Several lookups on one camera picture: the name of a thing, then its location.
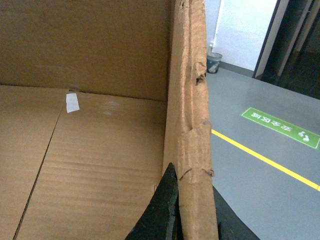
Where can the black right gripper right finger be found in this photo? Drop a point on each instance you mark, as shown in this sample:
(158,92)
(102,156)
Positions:
(230,226)

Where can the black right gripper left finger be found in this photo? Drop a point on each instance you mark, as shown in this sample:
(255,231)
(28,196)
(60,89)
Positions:
(159,220)

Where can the large cardboard box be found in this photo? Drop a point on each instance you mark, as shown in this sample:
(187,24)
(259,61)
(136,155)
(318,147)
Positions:
(97,97)

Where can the green floor safety sign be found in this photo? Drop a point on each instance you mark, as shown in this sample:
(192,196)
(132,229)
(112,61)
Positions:
(283,127)

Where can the mesh waste bin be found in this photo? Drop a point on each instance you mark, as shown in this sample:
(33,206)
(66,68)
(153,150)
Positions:
(213,60)

